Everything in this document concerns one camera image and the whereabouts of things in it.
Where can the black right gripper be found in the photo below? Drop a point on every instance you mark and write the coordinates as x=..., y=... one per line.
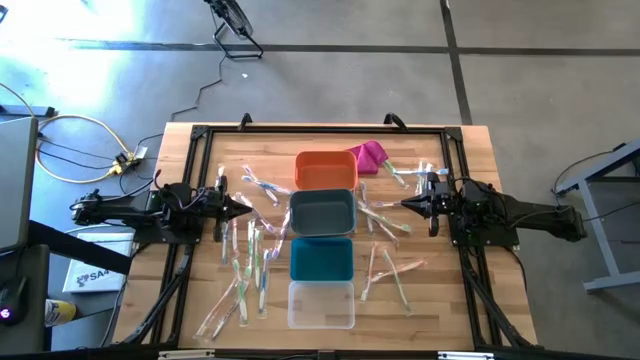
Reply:
x=440, y=202

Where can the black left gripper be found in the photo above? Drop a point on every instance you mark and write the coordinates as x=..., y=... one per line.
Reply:
x=220, y=207

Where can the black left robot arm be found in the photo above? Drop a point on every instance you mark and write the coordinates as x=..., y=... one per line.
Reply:
x=115, y=210

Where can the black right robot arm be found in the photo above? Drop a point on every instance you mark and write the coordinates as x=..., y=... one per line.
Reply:
x=530, y=215

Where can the pink packaged toothbrush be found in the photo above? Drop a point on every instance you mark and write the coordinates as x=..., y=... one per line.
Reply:
x=234, y=237
x=387, y=235

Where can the pink folded cloth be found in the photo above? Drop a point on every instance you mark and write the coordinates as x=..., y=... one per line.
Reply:
x=369, y=156

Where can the grey plastic bin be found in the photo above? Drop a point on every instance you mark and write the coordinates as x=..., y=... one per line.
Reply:
x=322, y=212

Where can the black table clamp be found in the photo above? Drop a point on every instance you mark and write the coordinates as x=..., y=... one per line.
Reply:
x=245, y=120
x=395, y=120

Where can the orange plastic bin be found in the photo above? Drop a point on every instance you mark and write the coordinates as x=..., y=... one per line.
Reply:
x=325, y=172

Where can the teal plastic bin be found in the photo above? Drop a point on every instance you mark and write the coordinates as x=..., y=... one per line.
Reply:
x=321, y=260

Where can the clear plastic bin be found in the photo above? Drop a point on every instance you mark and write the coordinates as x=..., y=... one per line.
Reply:
x=320, y=305

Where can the white printed box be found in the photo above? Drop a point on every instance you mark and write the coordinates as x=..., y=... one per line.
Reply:
x=95, y=280

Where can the black desk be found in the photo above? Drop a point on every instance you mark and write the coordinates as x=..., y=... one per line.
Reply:
x=75, y=247

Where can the grey side table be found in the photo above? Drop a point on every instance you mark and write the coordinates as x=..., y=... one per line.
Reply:
x=600, y=240

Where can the black floor fan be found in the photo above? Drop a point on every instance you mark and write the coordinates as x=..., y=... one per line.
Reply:
x=235, y=17

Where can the yellow can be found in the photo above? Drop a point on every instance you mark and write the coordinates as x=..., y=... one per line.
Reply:
x=60, y=312

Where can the grey laptop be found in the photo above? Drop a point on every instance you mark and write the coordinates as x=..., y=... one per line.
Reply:
x=17, y=185

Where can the dark metal floor bar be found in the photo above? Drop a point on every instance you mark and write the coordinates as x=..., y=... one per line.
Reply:
x=25, y=111

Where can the black computer mouse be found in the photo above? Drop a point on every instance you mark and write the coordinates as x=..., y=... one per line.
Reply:
x=12, y=300

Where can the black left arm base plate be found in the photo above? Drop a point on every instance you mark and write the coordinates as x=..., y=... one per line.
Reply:
x=165, y=239

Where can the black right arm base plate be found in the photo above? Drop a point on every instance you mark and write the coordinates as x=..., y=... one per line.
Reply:
x=500, y=242

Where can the black aluminium table frame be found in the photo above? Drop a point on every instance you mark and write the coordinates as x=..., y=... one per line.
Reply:
x=325, y=130

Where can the silver metal bracket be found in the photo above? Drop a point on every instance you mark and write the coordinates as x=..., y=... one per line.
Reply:
x=465, y=356
x=185, y=355

